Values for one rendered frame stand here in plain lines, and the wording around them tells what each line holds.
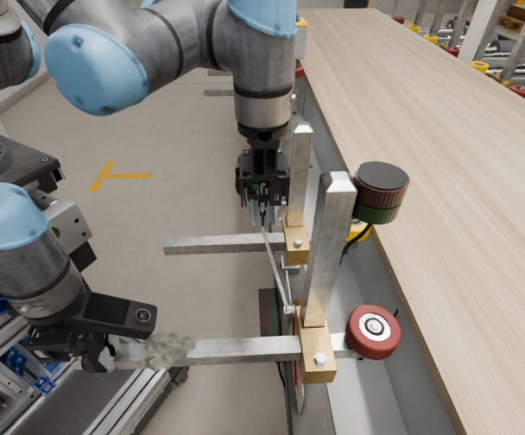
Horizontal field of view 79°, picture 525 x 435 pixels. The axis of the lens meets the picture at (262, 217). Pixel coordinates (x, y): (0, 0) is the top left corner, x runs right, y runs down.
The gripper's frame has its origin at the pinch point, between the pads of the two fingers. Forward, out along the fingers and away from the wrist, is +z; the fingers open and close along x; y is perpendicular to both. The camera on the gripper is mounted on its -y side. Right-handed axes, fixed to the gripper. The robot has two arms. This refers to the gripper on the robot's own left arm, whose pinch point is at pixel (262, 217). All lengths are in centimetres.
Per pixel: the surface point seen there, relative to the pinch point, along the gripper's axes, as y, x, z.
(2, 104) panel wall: -281, -244, 90
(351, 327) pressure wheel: 18.7, 12.9, 6.9
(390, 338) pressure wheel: 20.9, 18.4, 6.9
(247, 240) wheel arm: -5.8, -3.1, 11.9
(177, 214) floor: -113, -49, 97
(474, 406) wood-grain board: 30.4, 26.5, 7.6
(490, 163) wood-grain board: -27, 63, 7
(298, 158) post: -8.5, 7.3, -7.1
